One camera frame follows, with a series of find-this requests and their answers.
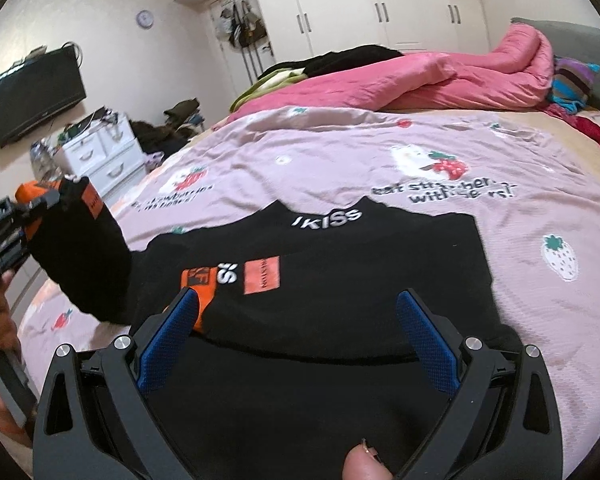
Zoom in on striped colourful pillow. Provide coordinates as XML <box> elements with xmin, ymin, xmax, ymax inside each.
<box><xmin>547</xmin><ymin>56</ymin><xmax>600</xmax><ymax>115</ymax></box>

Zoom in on hanging bags on door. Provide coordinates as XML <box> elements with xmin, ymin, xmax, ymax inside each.
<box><xmin>216</xmin><ymin>0</ymin><xmax>268</xmax><ymax>84</ymax></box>

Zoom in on white drawer cabinet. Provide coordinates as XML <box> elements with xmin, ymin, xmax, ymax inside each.
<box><xmin>53</xmin><ymin>114</ymin><xmax>146</xmax><ymax>206</ymax></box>

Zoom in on person's right hand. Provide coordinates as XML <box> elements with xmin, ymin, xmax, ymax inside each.
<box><xmin>342</xmin><ymin>439</ymin><xmax>393</xmax><ymax>480</ymax></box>

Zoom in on round wall clock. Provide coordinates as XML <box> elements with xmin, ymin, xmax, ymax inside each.
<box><xmin>135</xmin><ymin>10</ymin><xmax>155</xmax><ymax>30</ymax></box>

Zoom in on white glossy wardrobe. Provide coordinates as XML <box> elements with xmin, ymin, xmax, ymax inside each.
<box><xmin>178</xmin><ymin>0</ymin><xmax>490</xmax><ymax>61</ymax></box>

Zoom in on pink quilted comforter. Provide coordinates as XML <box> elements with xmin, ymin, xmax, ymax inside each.
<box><xmin>227</xmin><ymin>23</ymin><xmax>554</xmax><ymax>122</ymax></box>

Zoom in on person's left hand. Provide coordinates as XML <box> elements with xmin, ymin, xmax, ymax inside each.
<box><xmin>0</xmin><ymin>271</ymin><xmax>29</xmax><ymax>444</ymax></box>

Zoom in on black clothing on bed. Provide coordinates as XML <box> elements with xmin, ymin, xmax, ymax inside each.
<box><xmin>260</xmin><ymin>44</ymin><xmax>403</xmax><ymax>78</ymax></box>

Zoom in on pink strawberry print bedsheet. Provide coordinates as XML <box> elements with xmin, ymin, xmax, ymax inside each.
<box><xmin>17</xmin><ymin>104</ymin><xmax>600</xmax><ymax>478</ymax></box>

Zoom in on black wall television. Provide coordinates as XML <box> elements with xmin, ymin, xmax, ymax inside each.
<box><xmin>0</xmin><ymin>44</ymin><xmax>86</xmax><ymax>148</ymax></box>

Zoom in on grey padded headboard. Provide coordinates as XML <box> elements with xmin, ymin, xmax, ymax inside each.
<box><xmin>510</xmin><ymin>18</ymin><xmax>600</xmax><ymax>110</ymax></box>

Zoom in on dark clothes pile on floor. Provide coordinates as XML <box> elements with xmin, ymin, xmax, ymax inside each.
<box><xmin>129</xmin><ymin>98</ymin><xmax>200</xmax><ymax>158</ymax></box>

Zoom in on green blanket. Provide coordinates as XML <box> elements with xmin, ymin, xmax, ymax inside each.
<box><xmin>230</xmin><ymin>68</ymin><xmax>308</xmax><ymax>113</ymax></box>

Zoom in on black sweater with orange patches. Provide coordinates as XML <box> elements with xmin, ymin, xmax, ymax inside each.
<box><xmin>27</xmin><ymin>182</ymin><xmax>521</xmax><ymax>479</ymax></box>

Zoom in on red floral blanket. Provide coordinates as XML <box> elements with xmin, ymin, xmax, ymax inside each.
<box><xmin>543</xmin><ymin>103</ymin><xmax>600</xmax><ymax>146</ymax></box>

